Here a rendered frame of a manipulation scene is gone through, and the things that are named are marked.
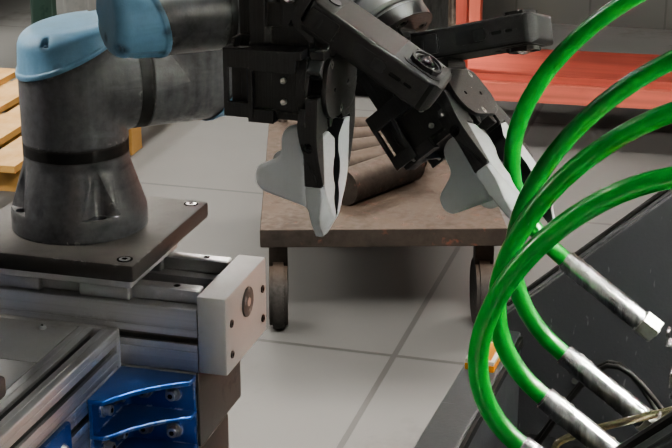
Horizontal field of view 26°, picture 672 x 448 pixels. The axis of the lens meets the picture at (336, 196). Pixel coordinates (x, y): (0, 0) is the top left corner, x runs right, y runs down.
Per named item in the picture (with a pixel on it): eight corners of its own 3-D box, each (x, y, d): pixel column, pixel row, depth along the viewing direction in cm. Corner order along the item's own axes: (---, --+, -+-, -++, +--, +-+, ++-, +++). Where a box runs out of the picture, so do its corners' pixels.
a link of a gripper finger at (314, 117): (315, 173, 111) (314, 63, 109) (337, 176, 111) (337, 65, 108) (294, 191, 107) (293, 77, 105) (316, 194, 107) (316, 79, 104)
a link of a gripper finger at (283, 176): (265, 228, 114) (263, 114, 111) (336, 236, 112) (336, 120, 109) (250, 241, 111) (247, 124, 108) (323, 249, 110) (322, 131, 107)
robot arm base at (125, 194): (-13, 238, 159) (-20, 150, 155) (49, 196, 172) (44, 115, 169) (114, 251, 155) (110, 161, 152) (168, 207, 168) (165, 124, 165)
